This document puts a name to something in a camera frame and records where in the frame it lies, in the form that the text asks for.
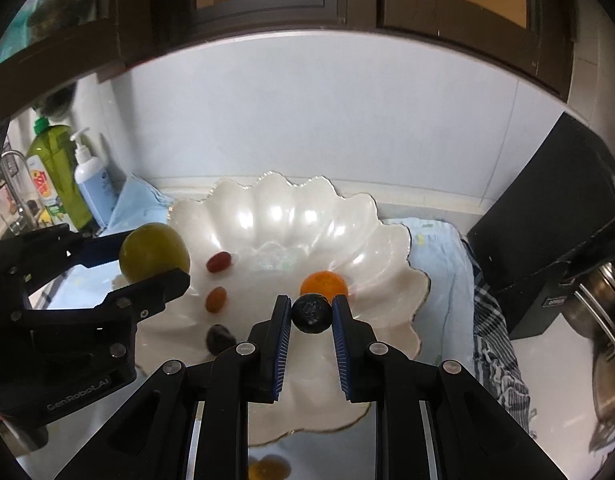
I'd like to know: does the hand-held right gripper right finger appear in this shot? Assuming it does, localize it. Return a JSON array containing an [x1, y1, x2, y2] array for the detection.
[[331, 294, 571, 480]]

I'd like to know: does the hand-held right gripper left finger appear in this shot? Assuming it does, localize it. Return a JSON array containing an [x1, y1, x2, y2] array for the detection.
[[54, 294, 294, 480]]

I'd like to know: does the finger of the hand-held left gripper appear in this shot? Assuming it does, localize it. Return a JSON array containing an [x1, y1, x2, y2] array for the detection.
[[0, 223, 127, 311], [15, 267, 192, 357]]

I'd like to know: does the round green fruit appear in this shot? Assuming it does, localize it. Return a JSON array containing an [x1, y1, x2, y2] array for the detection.
[[120, 223, 191, 283]]

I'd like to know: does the black blueberry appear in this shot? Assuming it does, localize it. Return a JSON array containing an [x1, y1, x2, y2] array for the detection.
[[292, 294, 333, 334]]

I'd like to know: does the dark purple plum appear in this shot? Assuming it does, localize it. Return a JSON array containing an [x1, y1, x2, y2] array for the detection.
[[206, 324, 236, 353]]

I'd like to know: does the red grape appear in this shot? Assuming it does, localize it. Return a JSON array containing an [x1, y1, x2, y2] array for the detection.
[[206, 286, 228, 314], [206, 251, 234, 273]]

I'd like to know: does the orange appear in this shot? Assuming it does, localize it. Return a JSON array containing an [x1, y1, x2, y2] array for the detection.
[[248, 455, 292, 480], [300, 270, 349, 298]]

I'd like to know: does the white scalloped bowl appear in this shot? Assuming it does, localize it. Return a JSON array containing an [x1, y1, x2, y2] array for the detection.
[[110, 171, 431, 448]]

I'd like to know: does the blue white pump bottle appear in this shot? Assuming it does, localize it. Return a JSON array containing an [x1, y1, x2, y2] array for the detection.
[[70, 127, 118, 228]]

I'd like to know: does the green dish soap bottle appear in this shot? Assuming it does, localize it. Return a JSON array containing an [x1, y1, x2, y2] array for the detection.
[[26, 116, 93, 231]]

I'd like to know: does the slim chrome faucet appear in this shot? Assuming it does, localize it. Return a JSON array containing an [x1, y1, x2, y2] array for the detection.
[[0, 150, 46, 233]]

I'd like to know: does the light blue patterned cloth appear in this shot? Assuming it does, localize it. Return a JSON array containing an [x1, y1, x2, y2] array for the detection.
[[30, 174, 475, 391]]

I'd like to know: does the black white checked cloth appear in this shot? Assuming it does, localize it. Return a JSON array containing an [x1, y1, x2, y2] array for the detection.
[[460, 240, 533, 433]]

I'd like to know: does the black knife block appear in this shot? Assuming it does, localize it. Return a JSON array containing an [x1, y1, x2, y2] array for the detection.
[[466, 112, 615, 341]]

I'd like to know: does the steel pot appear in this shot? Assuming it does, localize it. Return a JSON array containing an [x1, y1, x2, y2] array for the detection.
[[562, 250, 615, 456]]

